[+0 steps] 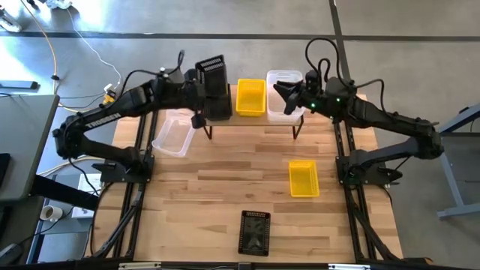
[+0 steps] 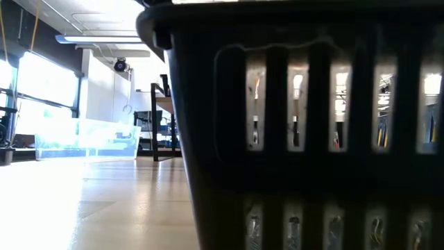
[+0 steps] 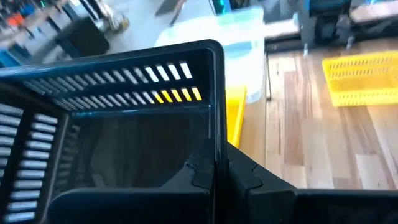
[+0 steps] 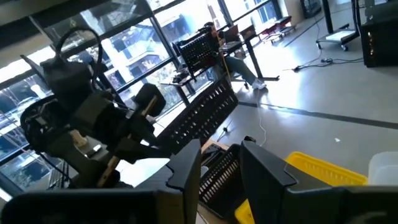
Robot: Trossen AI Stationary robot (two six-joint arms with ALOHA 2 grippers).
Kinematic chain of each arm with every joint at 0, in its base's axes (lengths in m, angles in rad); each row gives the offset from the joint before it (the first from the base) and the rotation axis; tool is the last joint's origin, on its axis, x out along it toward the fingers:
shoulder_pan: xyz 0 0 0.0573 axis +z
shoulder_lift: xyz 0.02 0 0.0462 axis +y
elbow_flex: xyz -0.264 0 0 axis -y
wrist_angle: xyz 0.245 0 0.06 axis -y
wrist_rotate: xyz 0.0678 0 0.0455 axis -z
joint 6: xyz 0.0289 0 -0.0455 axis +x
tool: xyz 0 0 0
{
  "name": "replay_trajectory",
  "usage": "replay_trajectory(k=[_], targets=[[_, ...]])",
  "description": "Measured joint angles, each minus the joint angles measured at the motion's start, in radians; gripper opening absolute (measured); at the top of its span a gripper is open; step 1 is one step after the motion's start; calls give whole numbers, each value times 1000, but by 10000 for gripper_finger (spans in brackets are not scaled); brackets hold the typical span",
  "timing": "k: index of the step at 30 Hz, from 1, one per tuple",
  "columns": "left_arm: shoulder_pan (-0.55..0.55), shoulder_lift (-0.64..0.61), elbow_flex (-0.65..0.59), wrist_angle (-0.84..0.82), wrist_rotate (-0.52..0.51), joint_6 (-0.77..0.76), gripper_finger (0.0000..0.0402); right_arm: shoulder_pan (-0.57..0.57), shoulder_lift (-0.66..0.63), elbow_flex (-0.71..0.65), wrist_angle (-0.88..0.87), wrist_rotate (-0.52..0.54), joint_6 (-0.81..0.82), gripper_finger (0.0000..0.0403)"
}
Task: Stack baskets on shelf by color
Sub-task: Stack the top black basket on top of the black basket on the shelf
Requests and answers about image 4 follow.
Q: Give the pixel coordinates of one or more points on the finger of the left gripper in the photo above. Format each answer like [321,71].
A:
[150,101]
[143,152]

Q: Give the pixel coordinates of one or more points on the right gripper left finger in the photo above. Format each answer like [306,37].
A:
[186,174]

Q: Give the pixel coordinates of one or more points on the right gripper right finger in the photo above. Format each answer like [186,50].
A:
[273,193]

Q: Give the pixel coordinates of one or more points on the black plastic basket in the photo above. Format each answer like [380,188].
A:
[202,118]
[217,180]

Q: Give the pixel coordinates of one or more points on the yellow plastic basket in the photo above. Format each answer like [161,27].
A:
[323,169]

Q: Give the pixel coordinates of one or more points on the clear plastic basket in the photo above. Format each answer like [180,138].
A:
[384,161]
[385,180]

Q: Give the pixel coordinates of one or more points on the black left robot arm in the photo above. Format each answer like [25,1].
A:
[40,124]

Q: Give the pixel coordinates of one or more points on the black pegboard panel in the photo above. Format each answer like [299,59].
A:
[197,53]

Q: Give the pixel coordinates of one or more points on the person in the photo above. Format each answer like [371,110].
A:
[239,67]

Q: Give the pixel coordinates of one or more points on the dark laptop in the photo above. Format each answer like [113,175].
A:
[231,34]

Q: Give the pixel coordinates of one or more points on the black office desk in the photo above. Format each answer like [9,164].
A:
[254,60]

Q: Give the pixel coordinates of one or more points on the black rolling stand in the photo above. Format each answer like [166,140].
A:
[339,35]

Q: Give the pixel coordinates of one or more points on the black equipment cabinet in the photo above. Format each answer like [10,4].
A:
[382,37]

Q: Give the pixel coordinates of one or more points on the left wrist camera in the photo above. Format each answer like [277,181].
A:
[68,81]

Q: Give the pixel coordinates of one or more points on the black window frame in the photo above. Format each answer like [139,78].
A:
[163,40]

